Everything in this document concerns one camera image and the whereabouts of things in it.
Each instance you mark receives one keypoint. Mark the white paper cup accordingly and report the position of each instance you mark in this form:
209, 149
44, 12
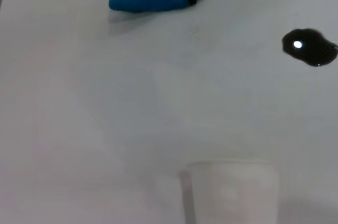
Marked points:
232, 195

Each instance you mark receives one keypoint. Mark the black water stain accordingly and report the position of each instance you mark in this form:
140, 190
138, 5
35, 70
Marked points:
311, 49

